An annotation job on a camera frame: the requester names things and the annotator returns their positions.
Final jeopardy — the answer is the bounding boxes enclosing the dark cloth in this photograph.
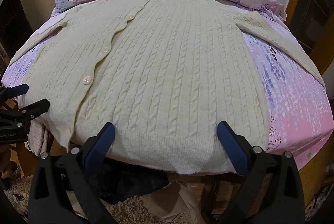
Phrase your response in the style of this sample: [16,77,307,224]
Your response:
[63,156,170,204]

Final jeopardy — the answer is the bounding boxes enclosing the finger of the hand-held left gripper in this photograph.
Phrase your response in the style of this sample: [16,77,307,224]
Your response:
[0,99,51,127]
[0,84,29,103]

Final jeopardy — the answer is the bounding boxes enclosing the wooden bed frame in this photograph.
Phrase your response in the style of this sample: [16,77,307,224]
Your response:
[47,135,334,224]

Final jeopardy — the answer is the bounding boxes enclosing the pink knitted cloth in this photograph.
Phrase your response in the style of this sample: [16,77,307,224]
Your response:
[29,122,53,159]

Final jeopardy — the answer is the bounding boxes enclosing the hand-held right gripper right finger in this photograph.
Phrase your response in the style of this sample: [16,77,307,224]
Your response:
[217,121,306,224]

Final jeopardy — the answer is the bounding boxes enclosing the beige shaggy rug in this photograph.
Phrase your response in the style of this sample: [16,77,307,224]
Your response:
[0,169,37,224]

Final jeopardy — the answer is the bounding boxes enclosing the beige tree-print cushion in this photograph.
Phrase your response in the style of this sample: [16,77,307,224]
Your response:
[104,182,206,224]

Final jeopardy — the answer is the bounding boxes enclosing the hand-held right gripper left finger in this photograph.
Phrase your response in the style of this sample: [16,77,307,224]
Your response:
[28,122,116,224]

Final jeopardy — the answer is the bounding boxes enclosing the cream cable-knit pillow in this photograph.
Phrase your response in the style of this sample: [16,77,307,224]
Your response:
[10,0,325,176]

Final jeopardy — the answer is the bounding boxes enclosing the floral pink bed sheet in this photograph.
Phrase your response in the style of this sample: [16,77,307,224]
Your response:
[1,0,334,170]

